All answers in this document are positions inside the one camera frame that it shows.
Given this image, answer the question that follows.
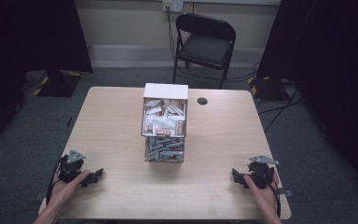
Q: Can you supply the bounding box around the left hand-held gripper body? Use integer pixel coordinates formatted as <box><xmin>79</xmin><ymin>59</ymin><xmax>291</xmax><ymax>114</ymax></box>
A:
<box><xmin>58</xmin><ymin>149</ymin><xmax>87</xmax><ymax>185</ymax></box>

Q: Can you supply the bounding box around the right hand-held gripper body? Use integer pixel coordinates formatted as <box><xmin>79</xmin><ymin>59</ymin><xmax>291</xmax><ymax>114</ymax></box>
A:
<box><xmin>247</xmin><ymin>155</ymin><xmax>280</xmax><ymax>190</ymax></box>

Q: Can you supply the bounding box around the person's right hand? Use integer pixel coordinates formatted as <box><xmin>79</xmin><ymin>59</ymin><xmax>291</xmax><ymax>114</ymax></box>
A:
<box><xmin>242</xmin><ymin>170</ymin><xmax>281</xmax><ymax>217</ymax></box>

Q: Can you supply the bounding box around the person's left hand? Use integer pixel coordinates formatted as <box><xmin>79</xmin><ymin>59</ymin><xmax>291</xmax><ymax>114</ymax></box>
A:
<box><xmin>48</xmin><ymin>169</ymin><xmax>91</xmax><ymax>213</ymax></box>

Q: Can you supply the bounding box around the black stand base yellow tape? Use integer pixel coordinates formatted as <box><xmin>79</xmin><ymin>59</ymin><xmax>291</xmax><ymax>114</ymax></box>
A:
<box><xmin>247</xmin><ymin>75</ymin><xmax>296</xmax><ymax>103</ymax></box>
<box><xmin>22</xmin><ymin>69</ymin><xmax>84</xmax><ymax>98</ymax></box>

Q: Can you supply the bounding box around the pile of white brown packets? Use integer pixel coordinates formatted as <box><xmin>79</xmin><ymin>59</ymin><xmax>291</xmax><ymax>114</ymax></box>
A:
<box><xmin>143</xmin><ymin>98</ymin><xmax>186</xmax><ymax>137</ymax></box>

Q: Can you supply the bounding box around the clear drawer box white top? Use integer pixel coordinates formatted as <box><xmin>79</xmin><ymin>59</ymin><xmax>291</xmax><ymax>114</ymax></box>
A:
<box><xmin>140</xmin><ymin>82</ymin><xmax>189</xmax><ymax>163</ymax></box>

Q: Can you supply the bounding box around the black curtain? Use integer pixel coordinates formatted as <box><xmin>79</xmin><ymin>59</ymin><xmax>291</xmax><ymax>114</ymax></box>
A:
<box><xmin>255</xmin><ymin>0</ymin><xmax>358</xmax><ymax>200</ymax></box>
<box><xmin>0</xmin><ymin>0</ymin><xmax>94</xmax><ymax>157</ymax></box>

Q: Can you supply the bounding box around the black folding chair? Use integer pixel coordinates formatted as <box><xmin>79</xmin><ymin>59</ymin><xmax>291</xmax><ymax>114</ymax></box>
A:
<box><xmin>172</xmin><ymin>12</ymin><xmax>237</xmax><ymax>90</ymax></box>

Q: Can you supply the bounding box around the left hand-held gripper black cable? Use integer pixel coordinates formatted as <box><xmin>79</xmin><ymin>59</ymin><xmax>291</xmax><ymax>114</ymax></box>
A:
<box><xmin>45</xmin><ymin>154</ymin><xmax>69</xmax><ymax>207</ymax></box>

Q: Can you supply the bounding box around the hand-held gripper black cable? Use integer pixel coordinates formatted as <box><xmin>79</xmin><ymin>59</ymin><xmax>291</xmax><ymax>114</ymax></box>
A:
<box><xmin>45</xmin><ymin>154</ymin><xmax>69</xmax><ymax>207</ymax></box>
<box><xmin>262</xmin><ymin>174</ymin><xmax>282</xmax><ymax>218</ymax></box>

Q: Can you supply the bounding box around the right hand-held gripper black cable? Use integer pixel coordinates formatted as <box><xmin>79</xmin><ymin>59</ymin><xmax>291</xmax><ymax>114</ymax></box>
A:
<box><xmin>262</xmin><ymin>174</ymin><xmax>282</xmax><ymax>218</ymax></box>

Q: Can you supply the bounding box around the black floor cable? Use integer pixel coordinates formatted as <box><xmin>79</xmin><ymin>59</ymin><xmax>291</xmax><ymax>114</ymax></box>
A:
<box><xmin>227</xmin><ymin>61</ymin><xmax>304</xmax><ymax>133</ymax></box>

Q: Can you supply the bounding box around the black cable from wall socket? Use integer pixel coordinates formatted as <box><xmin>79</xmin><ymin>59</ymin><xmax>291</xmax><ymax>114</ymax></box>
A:
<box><xmin>166</xmin><ymin>7</ymin><xmax>181</xmax><ymax>71</ymax></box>

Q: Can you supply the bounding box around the white wall socket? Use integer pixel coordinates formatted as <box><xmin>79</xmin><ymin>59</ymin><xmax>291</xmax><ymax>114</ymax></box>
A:
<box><xmin>162</xmin><ymin>0</ymin><xmax>185</xmax><ymax>14</ymax></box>

